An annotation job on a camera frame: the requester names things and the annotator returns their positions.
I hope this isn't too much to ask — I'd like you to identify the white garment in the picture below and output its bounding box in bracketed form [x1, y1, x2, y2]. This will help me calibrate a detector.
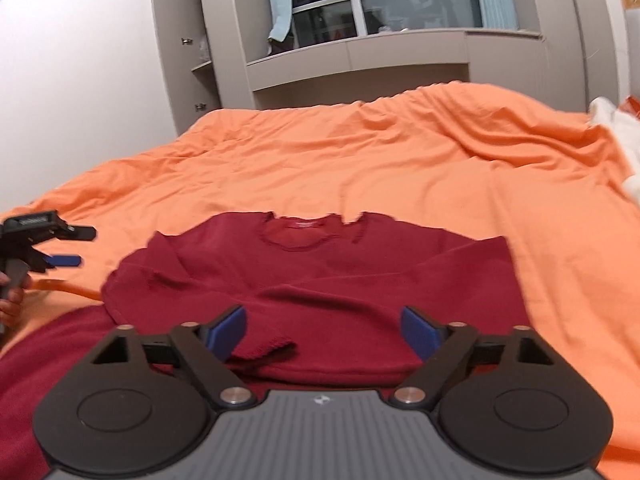
[587, 96, 640, 196]

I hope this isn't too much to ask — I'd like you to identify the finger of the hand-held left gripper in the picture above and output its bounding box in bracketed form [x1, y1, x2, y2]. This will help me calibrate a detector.
[29, 253, 82, 272]
[54, 224, 97, 242]

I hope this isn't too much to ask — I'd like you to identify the dark red knit sweater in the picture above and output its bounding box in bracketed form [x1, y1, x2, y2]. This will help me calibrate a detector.
[101, 211, 532, 392]

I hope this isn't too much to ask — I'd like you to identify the orange bed sheet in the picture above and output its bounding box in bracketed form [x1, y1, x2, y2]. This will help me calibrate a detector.
[0, 80, 640, 480]

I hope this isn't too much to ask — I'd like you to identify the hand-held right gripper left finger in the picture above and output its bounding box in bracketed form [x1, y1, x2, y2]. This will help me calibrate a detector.
[89, 305, 252, 409]

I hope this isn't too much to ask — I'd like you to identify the grey built-in cabinet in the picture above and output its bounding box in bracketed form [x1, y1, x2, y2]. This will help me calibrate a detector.
[149, 0, 628, 137]

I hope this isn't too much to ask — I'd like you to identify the person's left hand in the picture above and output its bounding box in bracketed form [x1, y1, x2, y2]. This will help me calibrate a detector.
[0, 272, 26, 335]

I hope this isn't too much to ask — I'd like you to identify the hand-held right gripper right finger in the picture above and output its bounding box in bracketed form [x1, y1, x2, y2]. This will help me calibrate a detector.
[390, 305, 556, 409]

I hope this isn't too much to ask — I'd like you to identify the orange cable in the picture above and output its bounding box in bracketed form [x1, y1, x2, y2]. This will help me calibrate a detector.
[27, 278, 107, 305]

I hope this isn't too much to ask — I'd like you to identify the dark red fuzzy cloth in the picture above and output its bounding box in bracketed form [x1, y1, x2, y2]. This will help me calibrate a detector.
[0, 304, 118, 480]

